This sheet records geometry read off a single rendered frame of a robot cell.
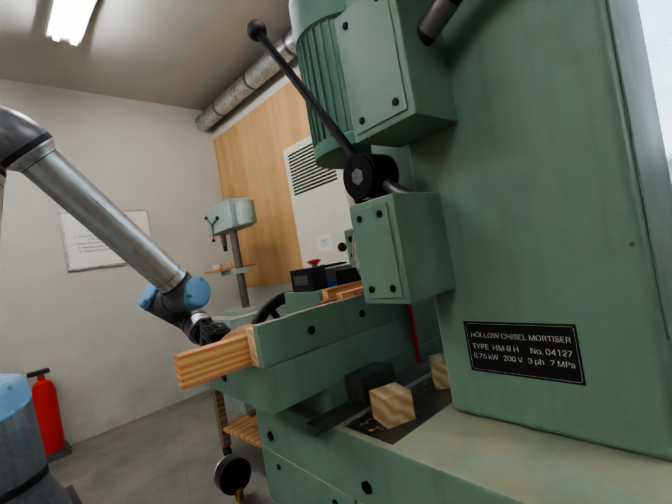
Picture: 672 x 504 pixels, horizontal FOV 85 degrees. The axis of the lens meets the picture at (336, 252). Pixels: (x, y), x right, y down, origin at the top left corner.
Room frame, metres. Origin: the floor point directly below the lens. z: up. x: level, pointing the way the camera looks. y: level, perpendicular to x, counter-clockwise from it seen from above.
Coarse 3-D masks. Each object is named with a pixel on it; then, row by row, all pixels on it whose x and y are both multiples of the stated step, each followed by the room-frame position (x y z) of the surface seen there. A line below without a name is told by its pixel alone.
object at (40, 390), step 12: (36, 372) 2.48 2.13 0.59; (48, 372) 2.52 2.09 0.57; (36, 384) 2.47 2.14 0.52; (48, 384) 2.50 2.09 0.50; (36, 396) 2.45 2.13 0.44; (48, 396) 2.48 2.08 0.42; (36, 408) 2.45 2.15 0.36; (48, 408) 2.47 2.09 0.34; (48, 420) 2.46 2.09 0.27; (60, 420) 2.54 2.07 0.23; (48, 432) 2.46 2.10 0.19; (60, 432) 2.52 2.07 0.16; (48, 444) 2.45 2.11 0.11; (60, 444) 2.50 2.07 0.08; (48, 456) 2.43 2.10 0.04; (60, 456) 2.47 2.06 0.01
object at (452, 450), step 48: (432, 384) 0.57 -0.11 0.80; (288, 432) 0.58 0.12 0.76; (336, 432) 0.48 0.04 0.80; (384, 432) 0.45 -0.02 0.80; (432, 432) 0.43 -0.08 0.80; (480, 432) 0.42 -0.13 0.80; (528, 432) 0.40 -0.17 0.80; (336, 480) 0.50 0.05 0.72; (384, 480) 0.43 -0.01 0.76; (432, 480) 0.37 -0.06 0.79; (480, 480) 0.34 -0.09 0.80; (528, 480) 0.33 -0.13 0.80; (576, 480) 0.32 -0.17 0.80; (624, 480) 0.31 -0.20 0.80
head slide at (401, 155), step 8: (352, 0) 0.56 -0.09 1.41; (376, 152) 0.56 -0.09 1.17; (384, 152) 0.55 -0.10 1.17; (392, 152) 0.54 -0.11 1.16; (400, 152) 0.53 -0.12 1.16; (408, 152) 0.52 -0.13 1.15; (400, 160) 0.53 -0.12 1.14; (408, 160) 0.52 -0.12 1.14; (400, 168) 0.53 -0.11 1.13; (408, 168) 0.52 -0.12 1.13; (400, 176) 0.54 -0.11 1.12; (408, 176) 0.53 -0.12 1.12; (400, 184) 0.54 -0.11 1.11; (408, 184) 0.53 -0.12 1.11
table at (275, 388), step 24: (432, 312) 0.69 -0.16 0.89; (360, 336) 0.57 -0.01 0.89; (384, 336) 0.60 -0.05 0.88; (408, 336) 0.64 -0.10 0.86; (432, 336) 0.69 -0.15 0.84; (288, 360) 0.49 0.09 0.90; (312, 360) 0.51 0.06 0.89; (336, 360) 0.54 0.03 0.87; (360, 360) 0.57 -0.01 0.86; (384, 360) 0.60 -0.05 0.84; (216, 384) 0.60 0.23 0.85; (240, 384) 0.52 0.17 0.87; (264, 384) 0.47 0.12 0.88; (288, 384) 0.48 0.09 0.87; (312, 384) 0.50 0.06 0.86; (264, 408) 0.48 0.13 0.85
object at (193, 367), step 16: (240, 336) 0.49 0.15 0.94; (192, 352) 0.44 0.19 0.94; (208, 352) 0.45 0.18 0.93; (224, 352) 0.47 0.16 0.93; (240, 352) 0.48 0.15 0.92; (176, 368) 0.44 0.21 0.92; (192, 368) 0.44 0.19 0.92; (208, 368) 0.45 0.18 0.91; (224, 368) 0.46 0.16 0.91; (240, 368) 0.48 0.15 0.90; (192, 384) 0.44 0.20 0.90
